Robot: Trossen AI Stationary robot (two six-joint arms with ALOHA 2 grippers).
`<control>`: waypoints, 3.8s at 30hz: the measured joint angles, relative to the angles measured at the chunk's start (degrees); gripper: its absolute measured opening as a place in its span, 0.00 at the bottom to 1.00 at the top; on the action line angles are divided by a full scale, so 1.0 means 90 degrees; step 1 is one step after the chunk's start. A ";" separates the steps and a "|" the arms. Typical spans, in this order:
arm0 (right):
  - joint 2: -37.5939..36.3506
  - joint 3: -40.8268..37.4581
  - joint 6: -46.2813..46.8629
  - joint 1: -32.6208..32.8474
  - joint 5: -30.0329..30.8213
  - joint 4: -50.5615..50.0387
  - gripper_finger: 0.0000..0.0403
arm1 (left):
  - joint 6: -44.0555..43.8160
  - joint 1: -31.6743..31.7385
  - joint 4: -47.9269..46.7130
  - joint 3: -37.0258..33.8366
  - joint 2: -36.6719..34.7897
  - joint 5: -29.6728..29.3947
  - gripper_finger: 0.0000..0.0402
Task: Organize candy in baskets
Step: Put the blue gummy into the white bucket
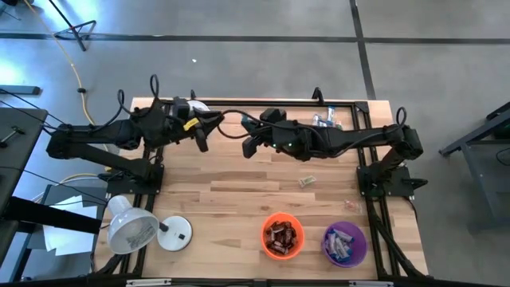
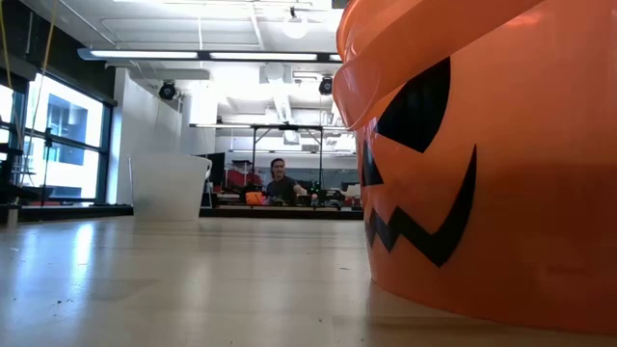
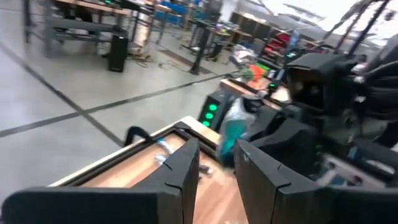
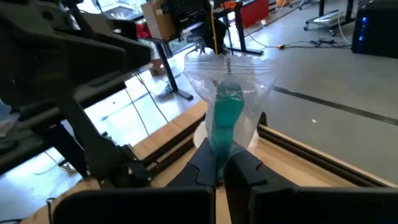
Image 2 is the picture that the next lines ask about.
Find orange pumpkin face bucket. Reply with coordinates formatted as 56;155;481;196
331;0;617;337

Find black monitor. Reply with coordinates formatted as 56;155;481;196
207;152;227;183

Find round white ceiling fixture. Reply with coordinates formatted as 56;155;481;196
282;13;309;40

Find person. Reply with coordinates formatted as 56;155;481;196
266;157;309;207

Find black tripod stand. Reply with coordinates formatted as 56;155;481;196
40;125;55;203

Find black background workstation frame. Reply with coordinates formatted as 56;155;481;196
250;123;325;194

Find long ceiling light bar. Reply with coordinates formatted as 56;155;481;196
209;50;344;64
76;46;200;62

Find white ghost face bucket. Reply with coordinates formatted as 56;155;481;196
127;152;213;222

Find yellow cable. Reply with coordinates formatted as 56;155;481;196
0;0;60;160

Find red sofa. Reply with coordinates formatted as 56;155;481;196
224;168;265;194

